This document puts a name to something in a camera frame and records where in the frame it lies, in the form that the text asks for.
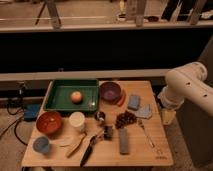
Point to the peach fruit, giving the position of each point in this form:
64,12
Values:
76,97

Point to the small round metal object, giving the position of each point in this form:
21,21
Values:
100,116

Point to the black handled knife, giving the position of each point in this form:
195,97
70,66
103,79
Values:
94,139

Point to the green plastic tray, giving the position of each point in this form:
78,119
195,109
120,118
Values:
59,95

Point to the blue sponge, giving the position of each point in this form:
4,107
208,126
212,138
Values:
134,102

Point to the blue power box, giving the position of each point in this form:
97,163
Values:
31,112

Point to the purple bowl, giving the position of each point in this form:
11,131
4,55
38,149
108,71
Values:
110,91

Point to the grey blue cloth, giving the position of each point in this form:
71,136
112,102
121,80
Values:
144,112

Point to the red-orange bowl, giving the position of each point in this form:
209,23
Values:
49,122

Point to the grey sharpening block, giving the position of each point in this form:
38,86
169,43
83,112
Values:
123,142

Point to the dark grape bunch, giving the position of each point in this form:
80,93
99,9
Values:
125,119

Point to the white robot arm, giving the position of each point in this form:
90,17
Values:
187,82

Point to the small blue cup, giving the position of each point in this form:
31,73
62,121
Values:
41,145

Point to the white plastic cup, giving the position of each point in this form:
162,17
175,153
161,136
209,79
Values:
77,121

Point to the black binder clip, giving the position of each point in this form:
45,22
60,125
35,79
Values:
108,132

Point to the wooden handled utensil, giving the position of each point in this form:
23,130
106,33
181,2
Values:
75,144

